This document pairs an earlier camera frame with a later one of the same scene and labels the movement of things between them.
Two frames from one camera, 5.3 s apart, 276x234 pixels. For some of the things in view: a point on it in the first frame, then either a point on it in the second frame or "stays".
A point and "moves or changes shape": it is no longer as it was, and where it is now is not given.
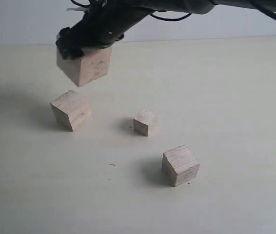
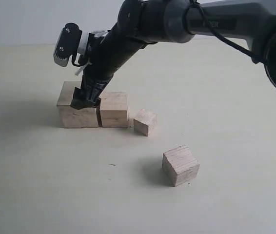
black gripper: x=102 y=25 -> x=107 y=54
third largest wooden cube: x=179 y=165 stays
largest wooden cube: x=93 y=65 moves or changes shape
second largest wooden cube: x=71 y=109 -> x=113 y=108
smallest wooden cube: x=145 y=122 stays
